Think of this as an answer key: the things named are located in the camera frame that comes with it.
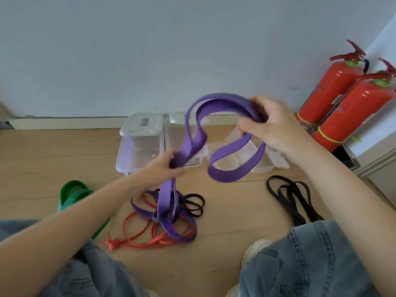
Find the person's left hand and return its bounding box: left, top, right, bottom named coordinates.
left=139, top=150, right=186, bottom=188

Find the person's right hand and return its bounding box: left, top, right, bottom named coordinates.
left=238, top=95, right=310, bottom=158

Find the wide purple resistance band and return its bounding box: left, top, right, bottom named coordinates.
left=156, top=93, right=268, bottom=243

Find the person's left forearm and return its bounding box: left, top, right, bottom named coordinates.
left=0, top=171, right=147, bottom=297

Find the person's right forearm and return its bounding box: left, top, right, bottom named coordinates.
left=284, top=135, right=396, bottom=297

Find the clear plastic container with lid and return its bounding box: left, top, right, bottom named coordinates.
left=164, top=112, right=210, bottom=168
left=116, top=113, right=165, bottom=176

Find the clear open plastic container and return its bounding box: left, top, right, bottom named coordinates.
left=208, top=128, right=290, bottom=175

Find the black thin resistance band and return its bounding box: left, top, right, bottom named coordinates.
left=266, top=175, right=325, bottom=227
left=154, top=189, right=206, bottom=219

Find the narrow purple resistance band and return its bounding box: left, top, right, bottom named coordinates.
left=130, top=190, right=174, bottom=223

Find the red fire extinguisher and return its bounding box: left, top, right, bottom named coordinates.
left=295, top=39, right=370, bottom=126
left=312, top=58, right=396, bottom=153

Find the orange resistance band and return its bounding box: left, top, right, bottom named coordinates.
left=105, top=193, right=197, bottom=251

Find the black extinguisher stand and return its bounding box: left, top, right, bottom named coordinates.
left=332, top=145, right=357, bottom=170

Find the green resistance band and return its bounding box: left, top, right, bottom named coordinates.
left=57, top=180, right=111, bottom=240

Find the person's white right shoe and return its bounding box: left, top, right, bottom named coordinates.
left=241, top=239, right=273, bottom=270

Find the person's left leg in jeans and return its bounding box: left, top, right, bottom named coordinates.
left=0, top=219, right=141, bottom=297

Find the person's leg in jeans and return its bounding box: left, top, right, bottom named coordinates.
left=239, top=219, right=382, bottom=297
left=0, top=219, right=141, bottom=297

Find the person's right leg in jeans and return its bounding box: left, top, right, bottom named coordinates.
left=239, top=219, right=382, bottom=297

